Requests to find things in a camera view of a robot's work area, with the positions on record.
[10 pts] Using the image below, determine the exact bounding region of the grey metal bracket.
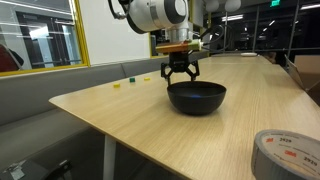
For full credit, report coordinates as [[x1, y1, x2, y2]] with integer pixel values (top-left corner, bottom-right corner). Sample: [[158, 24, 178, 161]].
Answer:
[[6, 163, 26, 180]]

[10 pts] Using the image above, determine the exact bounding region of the white pendant lamp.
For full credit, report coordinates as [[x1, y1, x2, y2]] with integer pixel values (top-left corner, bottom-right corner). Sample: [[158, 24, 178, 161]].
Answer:
[[204, 0, 220, 13], [224, 0, 242, 13]]

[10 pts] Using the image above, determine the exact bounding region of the brown cardboard box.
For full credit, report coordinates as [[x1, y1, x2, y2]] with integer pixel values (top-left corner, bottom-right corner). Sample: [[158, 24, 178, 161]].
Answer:
[[284, 54, 320, 108]]

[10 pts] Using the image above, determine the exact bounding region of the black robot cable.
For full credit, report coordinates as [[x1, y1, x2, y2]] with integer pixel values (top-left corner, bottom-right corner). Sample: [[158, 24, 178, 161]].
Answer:
[[107, 0, 225, 51]]

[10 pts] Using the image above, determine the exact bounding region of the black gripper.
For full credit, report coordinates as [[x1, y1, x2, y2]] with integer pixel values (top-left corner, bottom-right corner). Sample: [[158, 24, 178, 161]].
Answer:
[[160, 52, 200, 86]]

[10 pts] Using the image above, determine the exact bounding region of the ceiling light strip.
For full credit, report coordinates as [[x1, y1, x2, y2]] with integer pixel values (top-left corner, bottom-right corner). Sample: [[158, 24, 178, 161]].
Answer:
[[299, 3, 320, 11]]

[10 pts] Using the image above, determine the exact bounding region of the black round bowl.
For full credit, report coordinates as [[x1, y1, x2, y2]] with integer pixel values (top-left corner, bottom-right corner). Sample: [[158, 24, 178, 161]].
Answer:
[[166, 80, 228, 117]]

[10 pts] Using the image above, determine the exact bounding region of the white table leg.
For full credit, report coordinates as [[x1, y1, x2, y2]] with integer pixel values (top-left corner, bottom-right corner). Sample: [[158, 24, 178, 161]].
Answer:
[[103, 134, 117, 180]]

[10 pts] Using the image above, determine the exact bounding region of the red rounded seat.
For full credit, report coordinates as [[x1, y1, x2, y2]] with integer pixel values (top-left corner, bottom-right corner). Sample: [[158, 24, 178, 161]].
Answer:
[[0, 43, 25, 73]]

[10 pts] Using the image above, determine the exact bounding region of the yellow window frame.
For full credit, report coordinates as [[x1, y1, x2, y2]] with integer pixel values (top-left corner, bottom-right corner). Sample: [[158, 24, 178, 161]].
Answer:
[[0, 0, 91, 78]]

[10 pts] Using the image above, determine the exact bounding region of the grey duct tape roll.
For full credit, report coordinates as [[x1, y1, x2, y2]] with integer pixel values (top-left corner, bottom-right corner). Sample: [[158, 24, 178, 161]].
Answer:
[[250, 129, 320, 180]]

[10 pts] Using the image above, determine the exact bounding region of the grey upholstered bench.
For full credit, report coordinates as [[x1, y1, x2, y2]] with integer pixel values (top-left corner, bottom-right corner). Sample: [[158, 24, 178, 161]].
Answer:
[[0, 50, 214, 180]]

